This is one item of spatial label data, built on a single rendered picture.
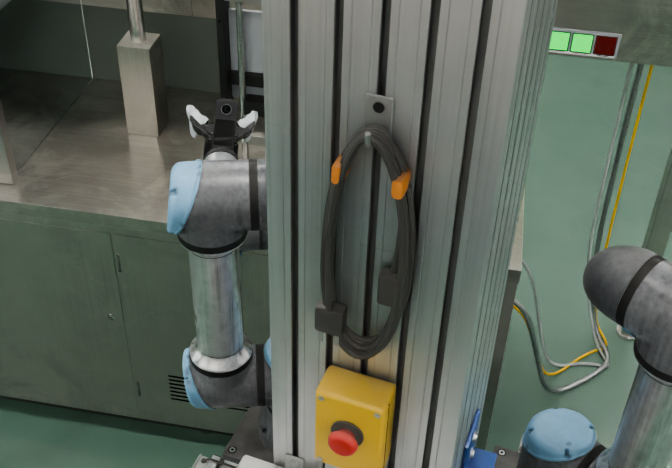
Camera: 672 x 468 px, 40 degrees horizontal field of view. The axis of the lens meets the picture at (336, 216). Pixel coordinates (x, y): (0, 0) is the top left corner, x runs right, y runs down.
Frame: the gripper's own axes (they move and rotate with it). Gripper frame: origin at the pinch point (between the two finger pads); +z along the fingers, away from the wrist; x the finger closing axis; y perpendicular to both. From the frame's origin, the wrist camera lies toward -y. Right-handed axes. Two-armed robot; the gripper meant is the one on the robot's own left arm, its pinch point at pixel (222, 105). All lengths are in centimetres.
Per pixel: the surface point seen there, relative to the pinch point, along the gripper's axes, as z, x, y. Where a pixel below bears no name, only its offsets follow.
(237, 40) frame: 14.5, 2.4, -8.8
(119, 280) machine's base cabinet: 9, -22, 62
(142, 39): 43.9, -20.3, 8.6
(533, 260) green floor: 86, 128, 107
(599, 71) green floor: 231, 200, 97
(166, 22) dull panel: 67, -15, 15
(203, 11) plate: 64, -5, 8
